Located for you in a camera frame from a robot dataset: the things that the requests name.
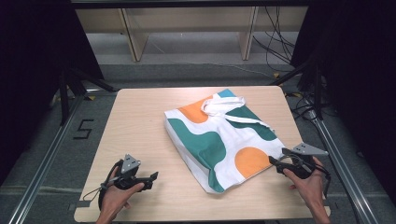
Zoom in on white green orange tote bag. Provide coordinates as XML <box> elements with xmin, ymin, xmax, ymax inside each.
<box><xmin>163</xmin><ymin>88</ymin><xmax>286</xmax><ymax>194</ymax></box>

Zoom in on aluminium floor rail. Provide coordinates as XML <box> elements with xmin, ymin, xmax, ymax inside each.
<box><xmin>305</xmin><ymin>109</ymin><xmax>380</xmax><ymax>224</ymax></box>
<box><xmin>7</xmin><ymin>89</ymin><xmax>95</xmax><ymax>224</ymax></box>

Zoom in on black floor cables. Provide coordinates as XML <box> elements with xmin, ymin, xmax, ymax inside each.
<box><xmin>285</xmin><ymin>90</ymin><xmax>319</xmax><ymax>121</ymax></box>

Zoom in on bundle of black cables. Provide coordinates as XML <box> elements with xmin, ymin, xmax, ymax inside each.
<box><xmin>251</xmin><ymin>6</ymin><xmax>297</xmax><ymax>73</ymax></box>

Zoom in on person's left hand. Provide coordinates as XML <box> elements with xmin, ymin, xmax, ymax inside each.
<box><xmin>98</xmin><ymin>166</ymin><xmax>146</xmax><ymax>219</ymax></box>

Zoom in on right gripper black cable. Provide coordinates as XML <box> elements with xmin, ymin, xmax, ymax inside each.
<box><xmin>313</xmin><ymin>163</ymin><xmax>332</xmax><ymax>200</ymax></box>

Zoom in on black metal stand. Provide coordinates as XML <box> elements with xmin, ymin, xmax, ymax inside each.
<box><xmin>58</xmin><ymin>67</ymin><xmax>119</xmax><ymax>126</ymax></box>
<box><xmin>268</xmin><ymin>57</ymin><xmax>324</xmax><ymax>121</ymax></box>

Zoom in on person's right hand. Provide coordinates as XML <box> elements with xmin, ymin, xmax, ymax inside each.
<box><xmin>282</xmin><ymin>156</ymin><xmax>327</xmax><ymax>213</ymax></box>

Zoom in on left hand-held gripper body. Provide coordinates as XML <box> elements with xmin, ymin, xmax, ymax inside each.
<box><xmin>113</xmin><ymin>153</ymin><xmax>142</xmax><ymax>191</ymax></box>

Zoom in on black curtain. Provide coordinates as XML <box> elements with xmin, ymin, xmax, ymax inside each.
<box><xmin>0</xmin><ymin>0</ymin><xmax>105</xmax><ymax>187</ymax></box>
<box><xmin>290</xmin><ymin>0</ymin><xmax>396</xmax><ymax>199</ymax></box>

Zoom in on light wooden shelf unit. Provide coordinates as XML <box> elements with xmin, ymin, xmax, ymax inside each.
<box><xmin>75</xmin><ymin>6</ymin><xmax>310</xmax><ymax>63</ymax></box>

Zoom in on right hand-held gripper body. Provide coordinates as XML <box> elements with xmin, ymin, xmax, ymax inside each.
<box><xmin>290</xmin><ymin>142</ymin><xmax>330</xmax><ymax>180</ymax></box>

